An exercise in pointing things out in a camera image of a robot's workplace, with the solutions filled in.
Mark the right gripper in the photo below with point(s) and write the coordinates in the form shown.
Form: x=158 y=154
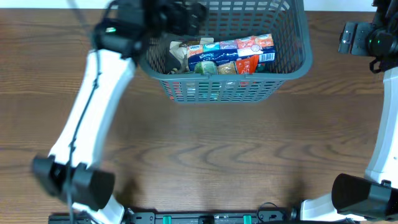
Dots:
x=347 y=37

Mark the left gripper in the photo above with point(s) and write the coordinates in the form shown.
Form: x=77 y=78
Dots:
x=185 y=17

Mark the beige coffee snack bag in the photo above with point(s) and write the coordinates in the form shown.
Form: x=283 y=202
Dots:
x=182 y=51

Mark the green lid Knorr jar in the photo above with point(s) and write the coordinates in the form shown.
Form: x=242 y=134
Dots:
x=206 y=68

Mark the Kleenex tissue multipack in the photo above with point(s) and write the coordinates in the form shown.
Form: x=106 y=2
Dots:
x=232 y=50

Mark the orange spaghetti package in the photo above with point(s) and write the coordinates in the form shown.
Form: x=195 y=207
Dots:
x=239 y=67

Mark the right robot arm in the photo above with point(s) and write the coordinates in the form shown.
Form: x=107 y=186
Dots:
x=373 y=197

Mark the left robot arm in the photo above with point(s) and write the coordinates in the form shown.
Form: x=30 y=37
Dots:
x=120 y=39

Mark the grey plastic basket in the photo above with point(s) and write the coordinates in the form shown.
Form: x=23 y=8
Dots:
x=228 y=20

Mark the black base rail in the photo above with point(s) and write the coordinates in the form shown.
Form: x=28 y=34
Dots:
x=270 y=215

